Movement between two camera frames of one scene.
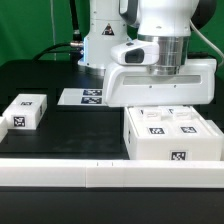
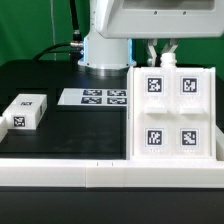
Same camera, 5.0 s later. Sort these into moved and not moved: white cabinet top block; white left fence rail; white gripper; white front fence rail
Moved: white gripper
Not moved: white cabinet top block; white front fence rail; white left fence rail
